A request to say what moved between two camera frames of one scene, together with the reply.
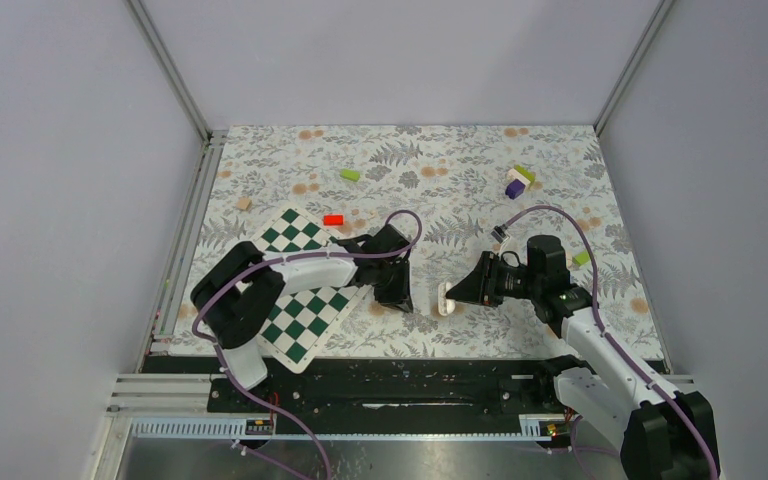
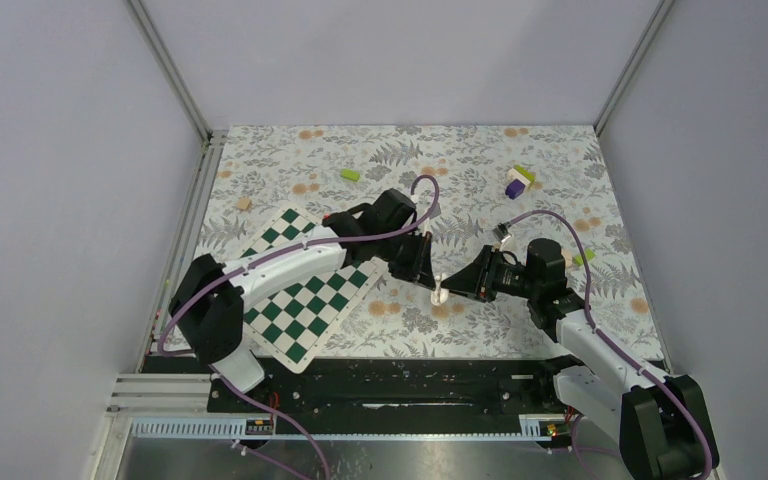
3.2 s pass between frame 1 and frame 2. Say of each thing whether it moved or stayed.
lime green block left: stayed
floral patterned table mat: stayed
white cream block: stayed
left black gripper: moved
